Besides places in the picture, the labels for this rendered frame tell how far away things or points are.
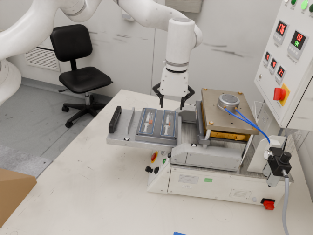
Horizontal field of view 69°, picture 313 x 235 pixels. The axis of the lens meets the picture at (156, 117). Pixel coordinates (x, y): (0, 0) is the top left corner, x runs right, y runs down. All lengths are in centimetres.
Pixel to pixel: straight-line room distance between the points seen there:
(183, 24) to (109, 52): 196
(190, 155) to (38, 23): 71
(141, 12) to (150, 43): 161
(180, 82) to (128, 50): 176
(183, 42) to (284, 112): 38
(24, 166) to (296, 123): 110
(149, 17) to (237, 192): 74
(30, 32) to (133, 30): 162
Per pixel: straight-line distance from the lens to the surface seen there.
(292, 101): 77
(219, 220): 99
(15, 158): 126
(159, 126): 93
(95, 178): 106
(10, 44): 94
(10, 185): 98
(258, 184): 98
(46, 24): 94
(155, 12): 83
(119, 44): 257
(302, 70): 75
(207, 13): 225
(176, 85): 83
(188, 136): 100
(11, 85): 102
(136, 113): 104
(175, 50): 76
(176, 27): 75
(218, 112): 87
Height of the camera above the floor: 156
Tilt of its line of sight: 35 degrees down
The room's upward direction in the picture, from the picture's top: 5 degrees clockwise
